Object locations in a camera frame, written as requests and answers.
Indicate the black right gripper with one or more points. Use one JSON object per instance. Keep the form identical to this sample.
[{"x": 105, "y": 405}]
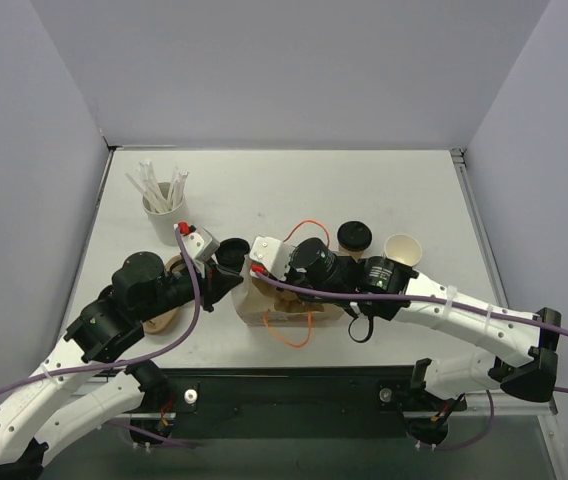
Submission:
[{"x": 290, "y": 288}]

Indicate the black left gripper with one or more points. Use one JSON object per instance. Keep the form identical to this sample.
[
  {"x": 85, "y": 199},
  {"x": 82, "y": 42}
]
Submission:
[{"x": 212, "y": 284}]

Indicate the black plastic cup lid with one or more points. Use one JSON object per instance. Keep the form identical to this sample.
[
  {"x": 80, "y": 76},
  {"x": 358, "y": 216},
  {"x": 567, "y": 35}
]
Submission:
[{"x": 354, "y": 235}]

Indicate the printed paper takeout bag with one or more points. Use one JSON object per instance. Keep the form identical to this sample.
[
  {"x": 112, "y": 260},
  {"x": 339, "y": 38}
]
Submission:
[{"x": 259, "y": 304}]

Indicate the brown paper coffee cup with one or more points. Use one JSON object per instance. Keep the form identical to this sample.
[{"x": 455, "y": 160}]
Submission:
[{"x": 355, "y": 252}]

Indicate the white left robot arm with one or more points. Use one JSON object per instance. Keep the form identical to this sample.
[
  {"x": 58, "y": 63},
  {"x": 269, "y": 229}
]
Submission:
[{"x": 80, "y": 384}]

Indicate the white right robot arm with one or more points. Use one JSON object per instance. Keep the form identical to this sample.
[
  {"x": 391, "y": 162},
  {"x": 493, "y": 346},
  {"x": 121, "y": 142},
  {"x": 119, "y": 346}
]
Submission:
[{"x": 516, "y": 351}]

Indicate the stack of black lids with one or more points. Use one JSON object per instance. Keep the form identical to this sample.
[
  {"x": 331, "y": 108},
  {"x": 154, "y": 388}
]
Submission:
[{"x": 231, "y": 253}]

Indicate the white straw holder cup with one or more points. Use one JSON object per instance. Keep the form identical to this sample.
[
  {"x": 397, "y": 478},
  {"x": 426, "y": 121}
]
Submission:
[{"x": 163, "y": 213}]

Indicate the stack of brown paper cups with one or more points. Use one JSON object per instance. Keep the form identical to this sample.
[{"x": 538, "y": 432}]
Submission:
[{"x": 404, "y": 249}]

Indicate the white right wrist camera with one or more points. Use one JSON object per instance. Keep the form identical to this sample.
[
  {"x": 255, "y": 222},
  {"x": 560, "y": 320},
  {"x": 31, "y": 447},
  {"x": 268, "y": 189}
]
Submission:
[{"x": 273, "y": 254}]

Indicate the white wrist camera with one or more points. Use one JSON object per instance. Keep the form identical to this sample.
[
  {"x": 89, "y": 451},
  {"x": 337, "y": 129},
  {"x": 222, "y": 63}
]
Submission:
[
  {"x": 197, "y": 243},
  {"x": 273, "y": 254}
]

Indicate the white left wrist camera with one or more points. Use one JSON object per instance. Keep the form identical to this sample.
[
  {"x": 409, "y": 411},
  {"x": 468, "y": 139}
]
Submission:
[{"x": 197, "y": 243}]

